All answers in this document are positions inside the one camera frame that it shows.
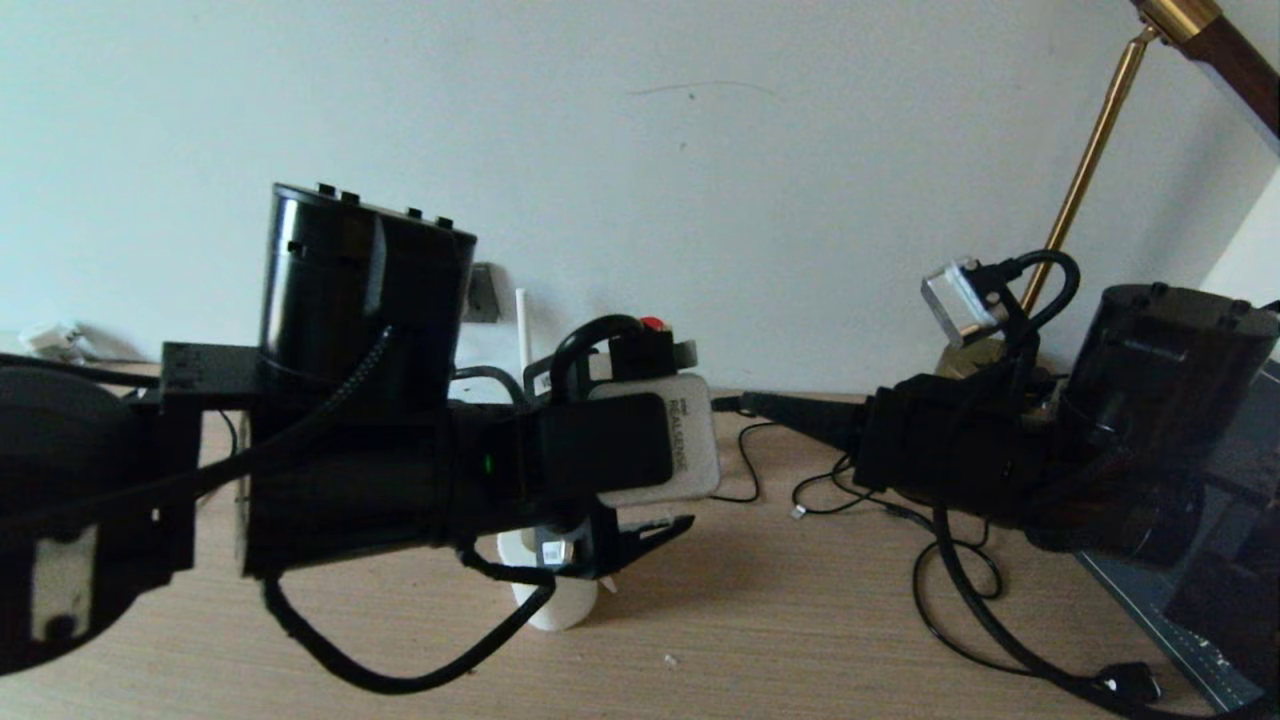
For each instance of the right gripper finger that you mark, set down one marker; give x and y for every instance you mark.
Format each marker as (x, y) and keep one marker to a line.
(820, 412)

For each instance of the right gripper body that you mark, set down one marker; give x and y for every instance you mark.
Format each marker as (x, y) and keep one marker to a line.
(950, 450)

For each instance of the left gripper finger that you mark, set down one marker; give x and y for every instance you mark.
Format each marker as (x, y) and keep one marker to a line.
(630, 552)

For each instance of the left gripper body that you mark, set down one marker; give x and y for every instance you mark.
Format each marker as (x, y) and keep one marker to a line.
(500, 470)

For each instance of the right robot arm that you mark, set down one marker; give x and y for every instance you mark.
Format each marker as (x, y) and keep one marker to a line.
(1170, 400)

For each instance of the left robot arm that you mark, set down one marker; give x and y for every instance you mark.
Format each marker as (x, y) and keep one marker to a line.
(350, 300)

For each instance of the white wifi router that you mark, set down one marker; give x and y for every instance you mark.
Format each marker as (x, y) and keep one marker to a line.
(522, 330)

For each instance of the white toilet paper roll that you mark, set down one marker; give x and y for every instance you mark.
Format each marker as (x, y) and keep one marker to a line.
(560, 610)

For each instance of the clear water bottle red cap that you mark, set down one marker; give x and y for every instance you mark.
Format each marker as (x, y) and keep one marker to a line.
(652, 324)

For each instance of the dark blue paper bag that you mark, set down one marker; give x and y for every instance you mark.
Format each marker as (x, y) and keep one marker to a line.
(1150, 620)

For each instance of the brass desk lamp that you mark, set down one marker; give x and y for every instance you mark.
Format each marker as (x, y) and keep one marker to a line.
(1090, 150)

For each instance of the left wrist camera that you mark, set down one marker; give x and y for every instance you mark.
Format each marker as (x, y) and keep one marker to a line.
(690, 440)

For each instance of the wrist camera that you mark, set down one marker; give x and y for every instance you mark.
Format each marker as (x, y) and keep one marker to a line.
(960, 300)
(690, 440)

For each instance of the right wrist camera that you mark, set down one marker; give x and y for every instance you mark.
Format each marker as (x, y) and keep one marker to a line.
(960, 300)

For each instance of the grey wall socket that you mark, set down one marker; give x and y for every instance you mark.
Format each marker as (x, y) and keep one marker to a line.
(485, 295)

